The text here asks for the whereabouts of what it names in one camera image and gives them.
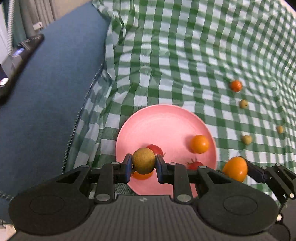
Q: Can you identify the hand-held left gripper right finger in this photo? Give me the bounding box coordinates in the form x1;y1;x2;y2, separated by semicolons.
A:
155;155;229;204

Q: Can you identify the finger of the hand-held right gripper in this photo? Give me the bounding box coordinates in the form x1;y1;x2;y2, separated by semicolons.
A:
240;157;296;207

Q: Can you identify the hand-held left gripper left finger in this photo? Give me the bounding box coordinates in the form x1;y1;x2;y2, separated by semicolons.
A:
58;154;133;204

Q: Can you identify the orange tomato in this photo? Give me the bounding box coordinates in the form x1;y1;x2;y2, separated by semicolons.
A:
230;80;243;93
131;170;154;181
222;156;248;183
190;135;210;154

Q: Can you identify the red cherry tomato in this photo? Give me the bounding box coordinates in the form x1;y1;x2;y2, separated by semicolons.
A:
146;144;166;158
186;159;205;171

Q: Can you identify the pink round plate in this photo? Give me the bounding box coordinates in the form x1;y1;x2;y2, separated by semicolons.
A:
115;104;218;198

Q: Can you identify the blue sofa armrest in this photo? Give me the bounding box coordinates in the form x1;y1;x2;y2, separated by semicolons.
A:
0;2;111;223

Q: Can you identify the green checkered tablecloth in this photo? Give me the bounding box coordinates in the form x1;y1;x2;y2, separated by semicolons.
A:
62;0;296;204

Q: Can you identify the black smartphone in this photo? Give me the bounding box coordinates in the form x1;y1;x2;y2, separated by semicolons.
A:
0;34;45;106

